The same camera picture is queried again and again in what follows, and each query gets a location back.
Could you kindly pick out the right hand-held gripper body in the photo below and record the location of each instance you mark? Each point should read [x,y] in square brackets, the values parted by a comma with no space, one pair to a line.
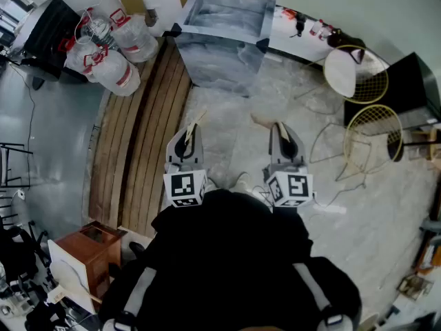
[293,188]

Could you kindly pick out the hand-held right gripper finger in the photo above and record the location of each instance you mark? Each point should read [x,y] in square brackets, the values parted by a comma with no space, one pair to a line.
[303,157]
[274,147]

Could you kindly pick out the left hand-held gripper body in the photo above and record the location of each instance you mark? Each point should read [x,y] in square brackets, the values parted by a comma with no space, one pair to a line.
[186,188]

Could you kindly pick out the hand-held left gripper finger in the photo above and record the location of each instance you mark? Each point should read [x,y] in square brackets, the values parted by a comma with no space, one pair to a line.
[199,150]
[171,150]

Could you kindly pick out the person's left forearm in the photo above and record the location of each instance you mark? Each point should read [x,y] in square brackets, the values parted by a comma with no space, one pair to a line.
[172,219]

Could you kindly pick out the person's right forearm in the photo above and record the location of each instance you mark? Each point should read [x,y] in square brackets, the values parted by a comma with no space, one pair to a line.
[291,221]

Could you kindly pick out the wooden slat platform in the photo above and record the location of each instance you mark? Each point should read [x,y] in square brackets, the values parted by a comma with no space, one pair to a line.
[138,133]

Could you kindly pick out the person's right white shoe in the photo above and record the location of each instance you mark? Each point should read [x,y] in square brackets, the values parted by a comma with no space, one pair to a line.
[241,181]

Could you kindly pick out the person's black jacket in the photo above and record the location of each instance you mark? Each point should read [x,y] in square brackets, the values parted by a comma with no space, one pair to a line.
[224,253]

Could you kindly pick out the white round seat cushion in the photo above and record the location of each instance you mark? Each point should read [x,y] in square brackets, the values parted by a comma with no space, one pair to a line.
[339,72]

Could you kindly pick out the grey marble sink stand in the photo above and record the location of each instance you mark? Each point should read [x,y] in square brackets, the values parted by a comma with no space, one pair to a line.
[224,60]

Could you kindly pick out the white ledge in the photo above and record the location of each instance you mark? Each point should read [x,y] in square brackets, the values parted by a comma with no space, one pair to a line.
[286,36]

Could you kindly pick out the brown wooden cabinet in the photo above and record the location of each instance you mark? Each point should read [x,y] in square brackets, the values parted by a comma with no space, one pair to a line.
[93,253]

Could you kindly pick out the dark brown bag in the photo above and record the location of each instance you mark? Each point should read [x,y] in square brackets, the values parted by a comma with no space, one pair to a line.
[341,40]

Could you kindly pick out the black tool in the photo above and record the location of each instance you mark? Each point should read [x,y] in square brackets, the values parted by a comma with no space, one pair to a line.
[300,24]

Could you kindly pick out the small red-capped bottle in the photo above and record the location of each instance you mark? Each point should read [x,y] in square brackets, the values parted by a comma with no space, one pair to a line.
[326,32]
[315,28]

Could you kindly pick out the black box cabinet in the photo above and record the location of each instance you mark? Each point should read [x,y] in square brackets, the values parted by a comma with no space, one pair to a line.
[410,81]

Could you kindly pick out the red plastic item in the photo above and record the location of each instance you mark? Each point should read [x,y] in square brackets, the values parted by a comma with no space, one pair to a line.
[289,12]

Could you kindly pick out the transparent empty water jug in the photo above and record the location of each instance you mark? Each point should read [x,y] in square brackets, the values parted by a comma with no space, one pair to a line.
[96,29]

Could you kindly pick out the white board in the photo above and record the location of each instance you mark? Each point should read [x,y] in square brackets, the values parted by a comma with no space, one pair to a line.
[65,267]

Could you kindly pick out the black metal frame chair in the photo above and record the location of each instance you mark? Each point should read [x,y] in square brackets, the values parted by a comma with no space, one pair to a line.
[13,145]

